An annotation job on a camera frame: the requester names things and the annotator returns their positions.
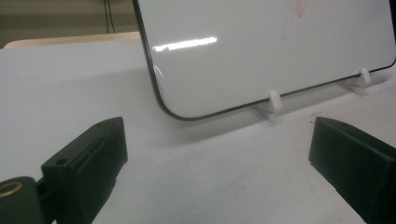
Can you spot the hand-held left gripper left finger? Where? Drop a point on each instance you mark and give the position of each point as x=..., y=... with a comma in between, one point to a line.
x=93, y=161

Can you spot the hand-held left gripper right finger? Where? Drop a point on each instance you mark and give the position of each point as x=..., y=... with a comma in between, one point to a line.
x=351, y=161

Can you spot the white whiteboard with black edge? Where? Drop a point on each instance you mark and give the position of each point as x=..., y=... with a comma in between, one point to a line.
x=255, y=62

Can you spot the white plastic whiteboard stand foot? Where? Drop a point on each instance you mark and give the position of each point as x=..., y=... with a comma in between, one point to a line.
x=273, y=105
x=361, y=80

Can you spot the beige wooden table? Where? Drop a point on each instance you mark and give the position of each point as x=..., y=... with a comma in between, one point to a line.
x=74, y=39

